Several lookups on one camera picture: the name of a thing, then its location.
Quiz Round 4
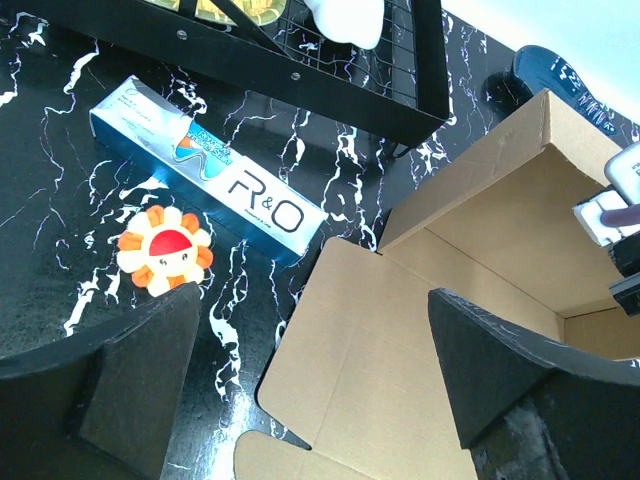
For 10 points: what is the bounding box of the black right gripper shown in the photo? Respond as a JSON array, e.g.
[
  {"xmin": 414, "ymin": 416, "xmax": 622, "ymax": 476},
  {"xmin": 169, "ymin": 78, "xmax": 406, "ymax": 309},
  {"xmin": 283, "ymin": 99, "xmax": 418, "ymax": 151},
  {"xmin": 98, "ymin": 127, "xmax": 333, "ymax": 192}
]
[{"xmin": 608, "ymin": 234, "xmax": 640, "ymax": 316}]

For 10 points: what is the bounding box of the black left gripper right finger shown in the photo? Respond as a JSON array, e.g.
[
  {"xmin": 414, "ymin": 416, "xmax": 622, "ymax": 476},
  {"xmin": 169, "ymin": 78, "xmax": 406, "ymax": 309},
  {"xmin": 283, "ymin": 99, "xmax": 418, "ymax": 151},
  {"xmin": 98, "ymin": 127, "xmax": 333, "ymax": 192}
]
[{"xmin": 428, "ymin": 288, "xmax": 639, "ymax": 479}]

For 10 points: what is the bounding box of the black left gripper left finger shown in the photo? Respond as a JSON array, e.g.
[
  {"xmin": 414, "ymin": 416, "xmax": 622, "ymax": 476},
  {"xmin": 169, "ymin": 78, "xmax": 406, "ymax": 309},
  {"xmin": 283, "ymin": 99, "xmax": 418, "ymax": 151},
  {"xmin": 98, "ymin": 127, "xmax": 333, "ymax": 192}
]
[{"xmin": 1, "ymin": 283, "xmax": 201, "ymax": 479}]

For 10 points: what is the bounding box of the orange flower toy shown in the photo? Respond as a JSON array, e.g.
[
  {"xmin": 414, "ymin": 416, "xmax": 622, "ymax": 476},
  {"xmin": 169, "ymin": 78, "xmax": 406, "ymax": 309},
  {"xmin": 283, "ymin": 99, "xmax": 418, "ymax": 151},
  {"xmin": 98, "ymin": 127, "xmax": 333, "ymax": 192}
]
[{"xmin": 116, "ymin": 205, "xmax": 214, "ymax": 297}]

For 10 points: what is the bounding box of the brown cardboard box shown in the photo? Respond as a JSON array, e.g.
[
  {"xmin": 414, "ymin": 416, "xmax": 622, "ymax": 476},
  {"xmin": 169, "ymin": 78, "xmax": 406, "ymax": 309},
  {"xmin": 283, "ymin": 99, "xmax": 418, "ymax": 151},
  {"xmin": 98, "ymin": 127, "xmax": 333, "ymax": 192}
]
[{"xmin": 234, "ymin": 91, "xmax": 639, "ymax": 479}]

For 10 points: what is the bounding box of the dark blue leaf dish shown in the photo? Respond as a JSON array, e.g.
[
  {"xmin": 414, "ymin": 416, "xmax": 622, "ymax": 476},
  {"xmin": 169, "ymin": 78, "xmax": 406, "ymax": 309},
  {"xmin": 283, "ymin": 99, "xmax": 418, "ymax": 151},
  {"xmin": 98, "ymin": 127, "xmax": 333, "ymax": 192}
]
[{"xmin": 511, "ymin": 45, "xmax": 617, "ymax": 137}]

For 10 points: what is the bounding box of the blue white small carton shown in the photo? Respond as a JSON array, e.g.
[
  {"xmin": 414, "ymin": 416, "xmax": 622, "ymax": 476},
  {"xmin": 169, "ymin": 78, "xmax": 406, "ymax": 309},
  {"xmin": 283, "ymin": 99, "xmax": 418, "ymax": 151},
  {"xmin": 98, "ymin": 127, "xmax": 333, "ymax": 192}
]
[{"xmin": 201, "ymin": 157, "xmax": 328, "ymax": 266}]

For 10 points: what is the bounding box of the silver blue toothpaste tube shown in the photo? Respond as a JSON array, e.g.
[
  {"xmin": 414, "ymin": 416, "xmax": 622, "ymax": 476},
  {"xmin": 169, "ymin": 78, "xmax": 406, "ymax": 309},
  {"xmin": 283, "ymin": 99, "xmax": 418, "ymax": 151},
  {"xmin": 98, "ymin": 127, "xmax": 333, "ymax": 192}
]
[{"xmin": 88, "ymin": 74, "xmax": 236, "ymax": 201}]

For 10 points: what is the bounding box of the white flower-shaped cup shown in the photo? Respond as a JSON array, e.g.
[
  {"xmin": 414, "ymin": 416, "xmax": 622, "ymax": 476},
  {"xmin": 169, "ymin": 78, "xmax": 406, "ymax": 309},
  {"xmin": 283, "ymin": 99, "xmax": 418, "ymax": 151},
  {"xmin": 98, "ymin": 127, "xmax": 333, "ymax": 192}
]
[{"xmin": 304, "ymin": 0, "xmax": 385, "ymax": 50}]

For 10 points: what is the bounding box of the woven bamboo tray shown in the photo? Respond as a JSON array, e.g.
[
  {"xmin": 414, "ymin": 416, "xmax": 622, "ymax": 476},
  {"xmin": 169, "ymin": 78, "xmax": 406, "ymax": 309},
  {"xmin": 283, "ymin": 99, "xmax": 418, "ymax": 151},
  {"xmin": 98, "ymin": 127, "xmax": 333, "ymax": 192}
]
[{"xmin": 144, "ymin": 0, "xmax": 289, "ymax": 26}]

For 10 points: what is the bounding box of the black wire dish rack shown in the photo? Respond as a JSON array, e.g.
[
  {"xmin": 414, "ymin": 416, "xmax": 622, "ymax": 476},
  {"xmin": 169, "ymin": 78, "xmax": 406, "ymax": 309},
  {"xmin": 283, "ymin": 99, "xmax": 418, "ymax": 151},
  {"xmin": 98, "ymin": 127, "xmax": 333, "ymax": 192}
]
[{"xmin": 1, "ymin": 1, "xmax": 449, "ymax": 148}]

